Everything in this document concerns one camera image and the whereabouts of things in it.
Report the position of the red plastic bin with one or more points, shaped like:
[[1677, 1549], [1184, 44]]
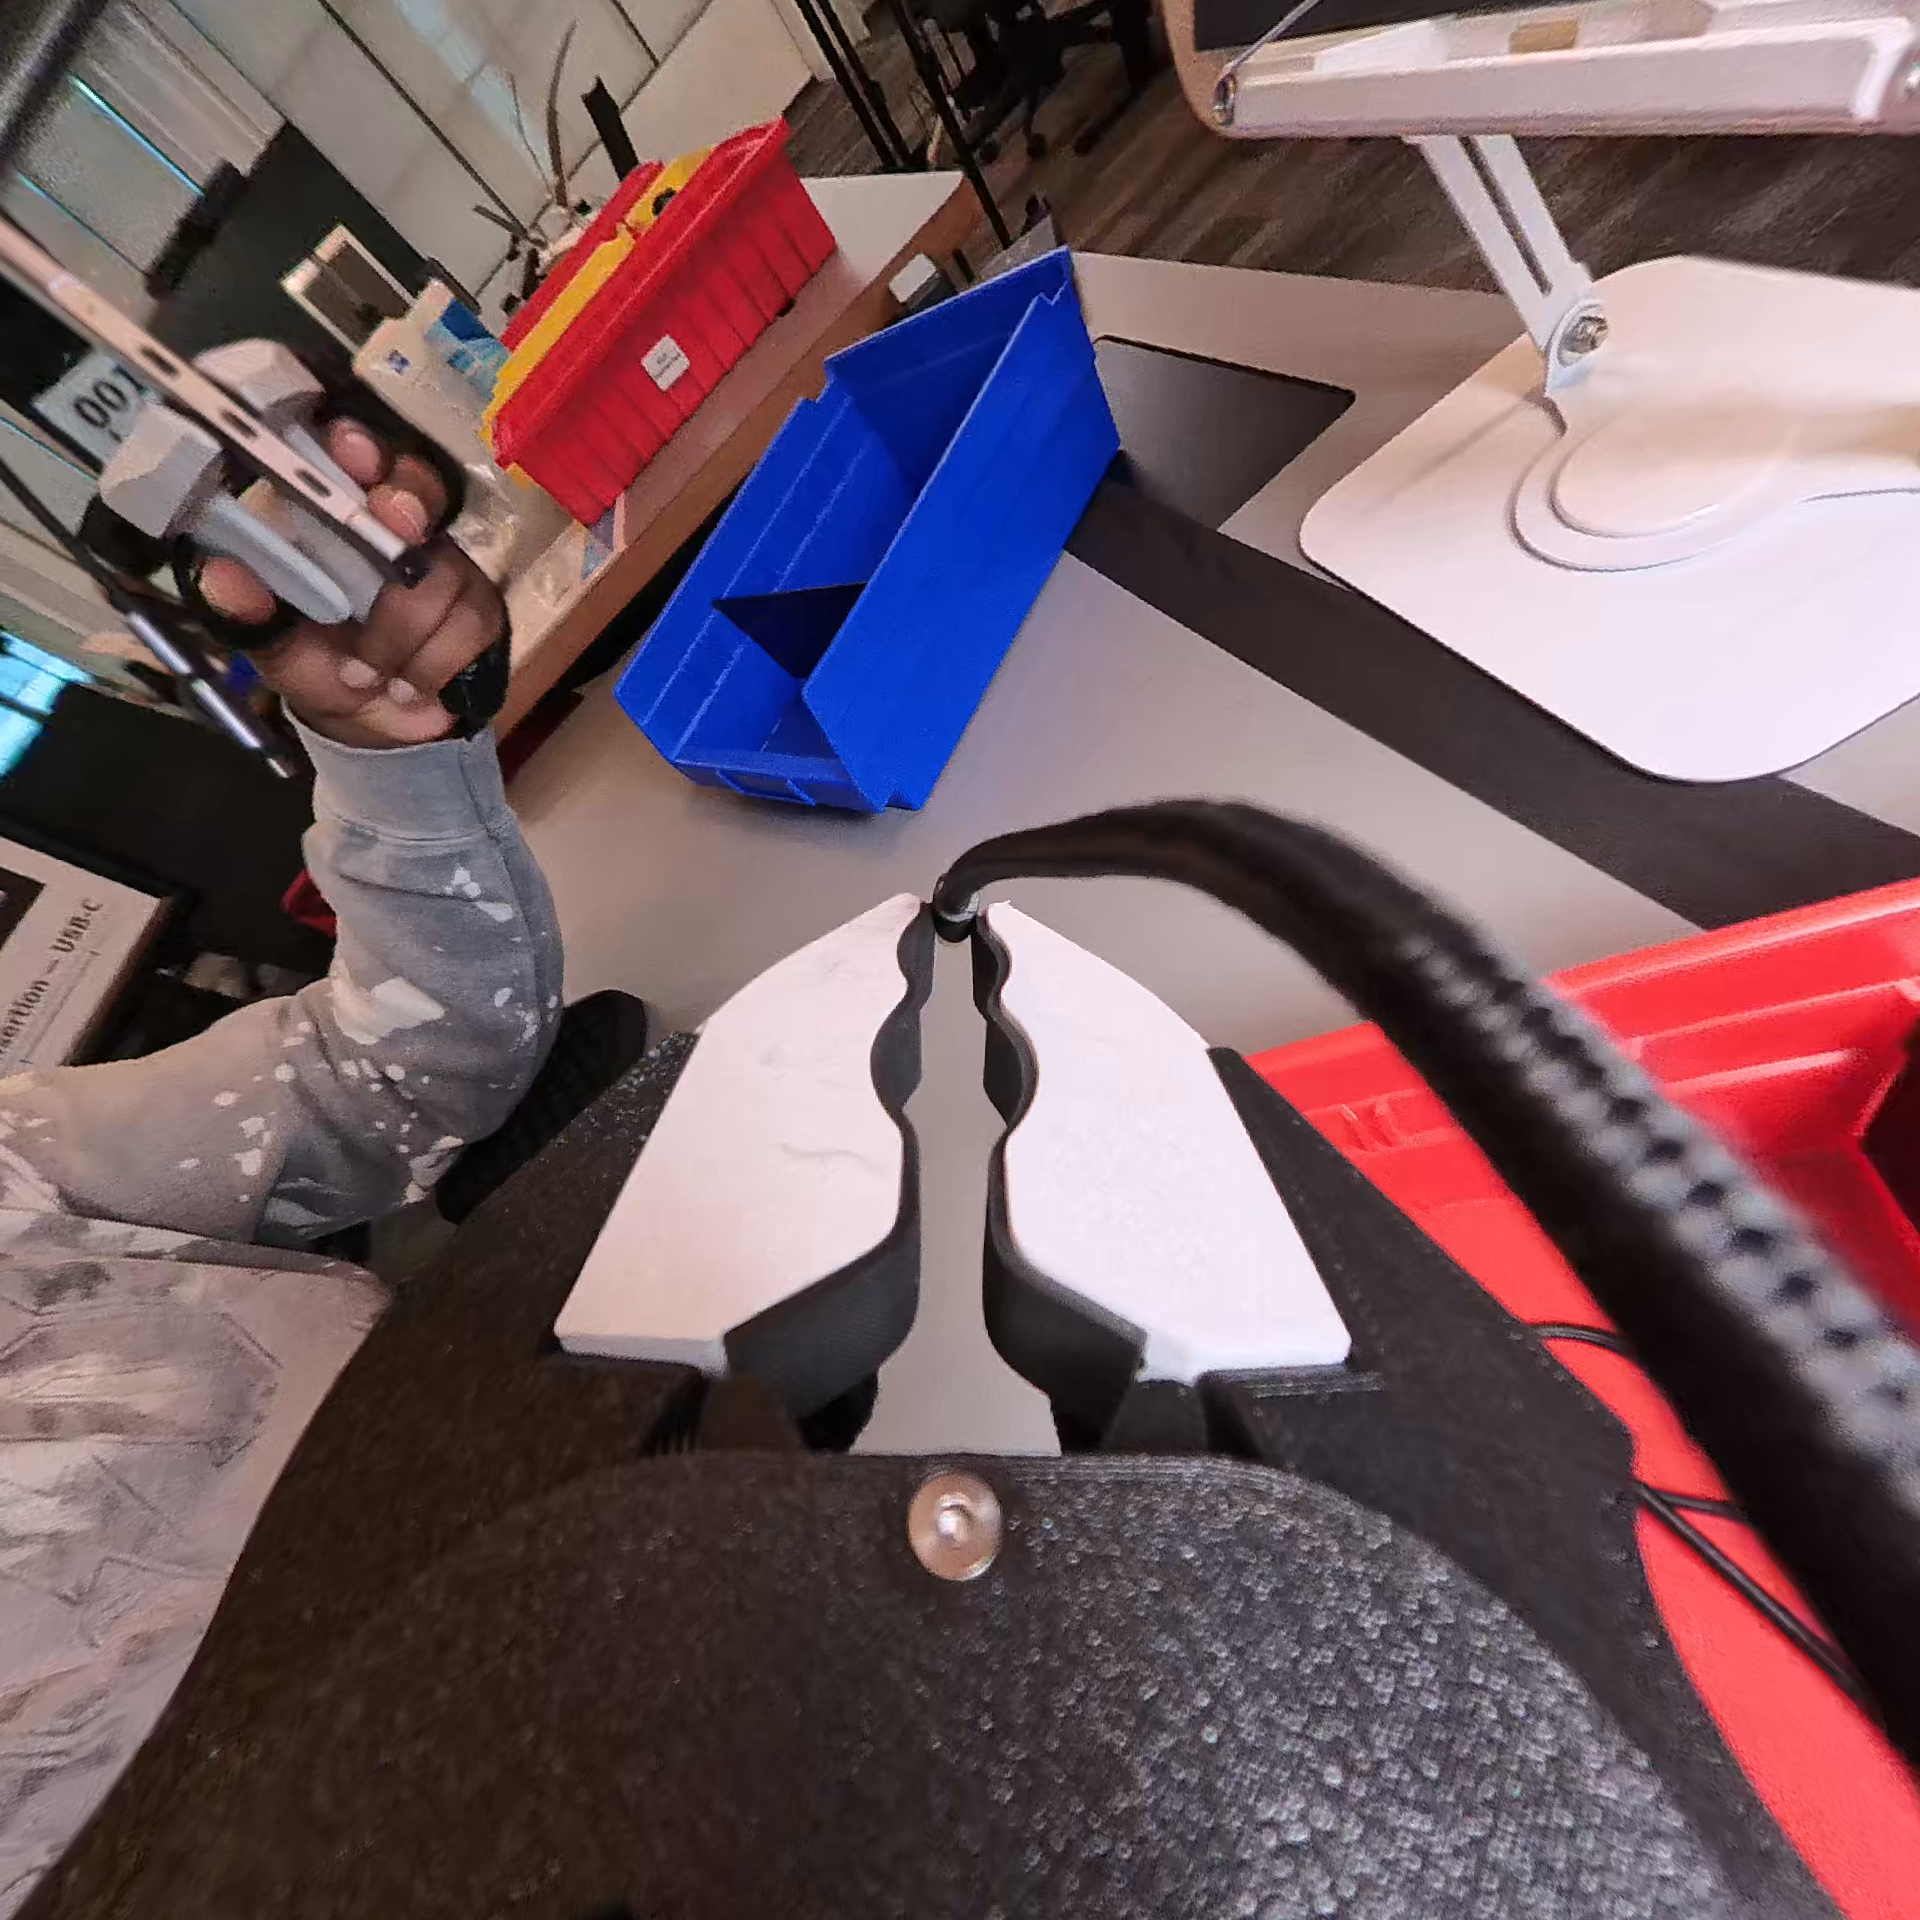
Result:
[[1770, 1020]]

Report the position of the person's grey spattered sweatshirt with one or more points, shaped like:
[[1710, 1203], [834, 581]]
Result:
[[136, 1500]]

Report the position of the person's left hand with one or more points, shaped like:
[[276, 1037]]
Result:
[[404, 660]]

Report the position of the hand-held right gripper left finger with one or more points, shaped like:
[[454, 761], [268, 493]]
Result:
[[750, 1170]]

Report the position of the black bin divider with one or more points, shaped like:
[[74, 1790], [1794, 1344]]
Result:
[[1893, 1109], [796, 629]]

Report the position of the white metal stand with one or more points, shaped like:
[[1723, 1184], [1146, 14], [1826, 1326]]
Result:
[[1723, 601]]

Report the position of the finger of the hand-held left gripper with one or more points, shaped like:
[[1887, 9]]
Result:
[[258, 387], [158, 473]]

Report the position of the framed white sign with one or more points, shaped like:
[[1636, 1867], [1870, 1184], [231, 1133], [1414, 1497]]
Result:
[[74, 961]]

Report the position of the blue plastic bin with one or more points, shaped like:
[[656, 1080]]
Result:
[[961, 541]]

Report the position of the clear plastic bag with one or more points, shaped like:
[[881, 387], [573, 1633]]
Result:
[[518, 524]]

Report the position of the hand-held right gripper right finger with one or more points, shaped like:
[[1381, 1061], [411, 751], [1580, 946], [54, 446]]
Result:
[[1156, 1184]]

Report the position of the red ribbed crate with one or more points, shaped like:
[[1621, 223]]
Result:
[[676, 330]]

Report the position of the person's left forearm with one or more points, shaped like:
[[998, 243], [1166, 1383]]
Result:
[[404, 930]]

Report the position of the white carton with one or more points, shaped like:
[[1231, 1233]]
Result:
[[387, 351]]

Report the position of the yellow plastic bin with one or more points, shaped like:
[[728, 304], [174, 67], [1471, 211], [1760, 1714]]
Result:
[[600, 284]]

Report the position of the small tablet screen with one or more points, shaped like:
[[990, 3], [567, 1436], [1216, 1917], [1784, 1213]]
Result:
[[351, 284]]

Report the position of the grey usb hub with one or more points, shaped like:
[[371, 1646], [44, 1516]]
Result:
[[181, 384]]

